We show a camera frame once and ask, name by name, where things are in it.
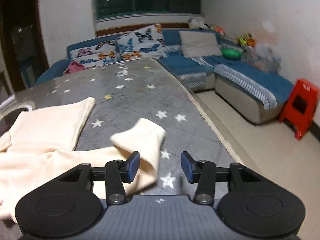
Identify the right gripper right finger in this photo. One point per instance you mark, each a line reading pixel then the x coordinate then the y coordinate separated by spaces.
pixel 202 173

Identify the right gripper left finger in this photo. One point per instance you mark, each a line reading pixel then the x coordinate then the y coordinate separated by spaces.
pixel 117 173

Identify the cream sweatshirt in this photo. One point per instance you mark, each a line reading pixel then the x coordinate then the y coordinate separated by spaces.
pixel 41 146

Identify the grey star tablecloth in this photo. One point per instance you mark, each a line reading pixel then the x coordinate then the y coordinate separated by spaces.
pixel 139 103

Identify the blue corner sofa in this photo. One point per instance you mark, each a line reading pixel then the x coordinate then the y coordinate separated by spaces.
pixel 258 96

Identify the pink crumpled garment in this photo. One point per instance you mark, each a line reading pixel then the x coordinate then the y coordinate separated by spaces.
pixel 73 67

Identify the red plastic stool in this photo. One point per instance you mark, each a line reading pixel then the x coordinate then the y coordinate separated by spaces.
pixel 301 106

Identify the left butterfly pillow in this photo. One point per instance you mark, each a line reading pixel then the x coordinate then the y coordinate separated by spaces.
pixel 101 54

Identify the butterfly pillow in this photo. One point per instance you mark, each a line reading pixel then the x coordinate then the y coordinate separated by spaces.
pixel 101 54
pixel 146 42

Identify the black round induction cooktop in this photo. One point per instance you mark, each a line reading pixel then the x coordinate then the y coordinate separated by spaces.
pixel 8 120

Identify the green round toy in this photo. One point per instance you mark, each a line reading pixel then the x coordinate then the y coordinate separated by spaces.
pixel 231 54

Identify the grey plain cushion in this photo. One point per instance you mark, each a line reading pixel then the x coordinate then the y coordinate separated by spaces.
pixel 199 44

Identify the pile of colourful toys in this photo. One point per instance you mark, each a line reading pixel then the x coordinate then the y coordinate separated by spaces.
pixel 258 55

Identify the right butterfly pillow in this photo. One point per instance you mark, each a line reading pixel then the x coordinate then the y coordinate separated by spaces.
pixel 146 42

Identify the black white plush toy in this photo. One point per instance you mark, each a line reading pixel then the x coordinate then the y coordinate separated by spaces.
pixel 195 24

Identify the dark wooden door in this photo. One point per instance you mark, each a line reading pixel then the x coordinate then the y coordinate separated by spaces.
pixel 22 43

